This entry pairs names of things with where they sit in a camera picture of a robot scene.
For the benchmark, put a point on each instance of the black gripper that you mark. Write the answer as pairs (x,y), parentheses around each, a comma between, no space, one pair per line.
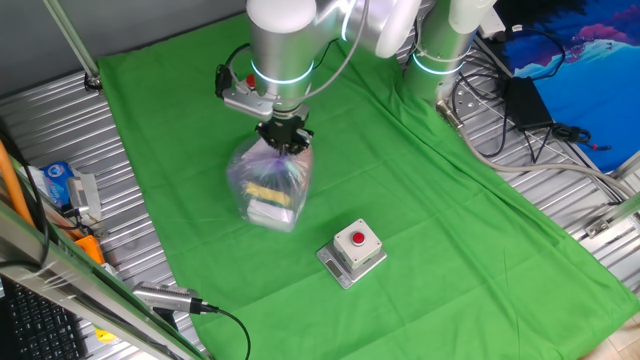
(285,130)

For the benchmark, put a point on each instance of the clear plastic bag with items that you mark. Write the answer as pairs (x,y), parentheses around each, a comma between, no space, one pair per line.
(270,190)

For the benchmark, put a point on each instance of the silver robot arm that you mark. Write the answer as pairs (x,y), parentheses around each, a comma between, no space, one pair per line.
(282,50)

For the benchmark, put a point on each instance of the yellow sponge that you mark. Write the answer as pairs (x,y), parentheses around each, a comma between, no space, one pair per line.
(267,195)

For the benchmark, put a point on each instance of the white box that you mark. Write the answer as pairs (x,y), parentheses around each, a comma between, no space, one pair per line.
(270,212)

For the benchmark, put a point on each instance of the grey red-button box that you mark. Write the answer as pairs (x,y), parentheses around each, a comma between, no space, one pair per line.
(350,250)
(249,82)

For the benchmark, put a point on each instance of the green cloth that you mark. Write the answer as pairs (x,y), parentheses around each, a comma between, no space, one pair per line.
(400,200)

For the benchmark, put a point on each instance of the grey box red button rear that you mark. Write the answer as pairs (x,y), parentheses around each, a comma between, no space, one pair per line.
(332,265)

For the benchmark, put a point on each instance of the orange box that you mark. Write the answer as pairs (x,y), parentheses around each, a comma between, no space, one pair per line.
(91,249)

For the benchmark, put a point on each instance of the blue tissue pack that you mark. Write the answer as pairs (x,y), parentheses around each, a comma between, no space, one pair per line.
(55,180)

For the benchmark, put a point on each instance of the grey support pole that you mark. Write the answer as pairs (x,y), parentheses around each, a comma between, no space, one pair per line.
(70,40)

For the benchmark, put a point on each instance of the black power adapter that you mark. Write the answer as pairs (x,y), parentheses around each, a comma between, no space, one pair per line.
(527,102)

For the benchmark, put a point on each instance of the orange pipe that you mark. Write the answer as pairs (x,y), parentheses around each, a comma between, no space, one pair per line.
(11,185)

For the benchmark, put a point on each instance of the blue poster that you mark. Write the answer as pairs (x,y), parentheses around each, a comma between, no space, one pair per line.
(590,85)

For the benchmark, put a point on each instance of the black keyboard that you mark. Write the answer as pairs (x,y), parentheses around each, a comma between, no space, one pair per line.
(35,330)

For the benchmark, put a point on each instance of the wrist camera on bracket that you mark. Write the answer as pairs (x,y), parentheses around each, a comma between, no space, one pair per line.
(245,102)

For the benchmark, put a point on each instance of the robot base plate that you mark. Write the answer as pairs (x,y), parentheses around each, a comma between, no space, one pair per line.
(470,102)

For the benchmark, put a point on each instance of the silver depth camera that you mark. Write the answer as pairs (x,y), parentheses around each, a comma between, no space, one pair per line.
(160,296)
(79,195)

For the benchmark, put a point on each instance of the aluminium frame beam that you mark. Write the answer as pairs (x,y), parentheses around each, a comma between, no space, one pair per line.
(620,212)
(75,295)

